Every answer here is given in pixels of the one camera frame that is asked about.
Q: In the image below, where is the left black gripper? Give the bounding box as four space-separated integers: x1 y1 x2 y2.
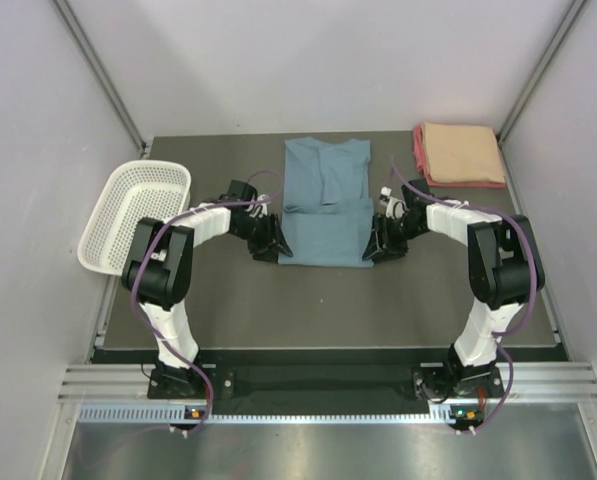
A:
232 211 292 263

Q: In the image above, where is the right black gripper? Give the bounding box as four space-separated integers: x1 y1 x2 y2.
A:
362 213 426 264

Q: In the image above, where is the blue t shirt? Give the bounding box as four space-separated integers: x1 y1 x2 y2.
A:
278 137 374 268

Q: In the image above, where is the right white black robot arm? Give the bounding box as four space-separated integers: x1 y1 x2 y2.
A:
363 179 545 403

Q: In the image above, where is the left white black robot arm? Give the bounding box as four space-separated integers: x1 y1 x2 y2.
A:
121 180 293 398

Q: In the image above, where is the folded pink t shirt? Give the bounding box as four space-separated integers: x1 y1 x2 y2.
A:
410 123 507 190

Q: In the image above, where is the white perforated plastic basket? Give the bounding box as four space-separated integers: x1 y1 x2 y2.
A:
77 160 192 276

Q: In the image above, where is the folded peach t shirt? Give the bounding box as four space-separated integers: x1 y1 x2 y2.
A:
419 121 506 184

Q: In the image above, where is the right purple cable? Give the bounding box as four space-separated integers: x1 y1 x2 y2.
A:
388 155 537 435

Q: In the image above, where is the purple cable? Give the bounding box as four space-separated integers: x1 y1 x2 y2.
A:
129 169 285 435
388 155 537 435

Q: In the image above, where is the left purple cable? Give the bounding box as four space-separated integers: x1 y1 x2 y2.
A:
129 169 285 435

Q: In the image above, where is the slotted grey cable duct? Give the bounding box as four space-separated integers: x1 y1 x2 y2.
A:
78 404 476 426

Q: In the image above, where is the left aluminium corner post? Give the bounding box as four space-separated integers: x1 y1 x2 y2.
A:
49 0 147 153

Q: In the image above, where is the aluminium corner post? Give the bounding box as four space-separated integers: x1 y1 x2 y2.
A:
49 0 147 153
497 0 590 147

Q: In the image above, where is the right aluminium corner post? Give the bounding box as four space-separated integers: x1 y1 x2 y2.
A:
497 0 590 147

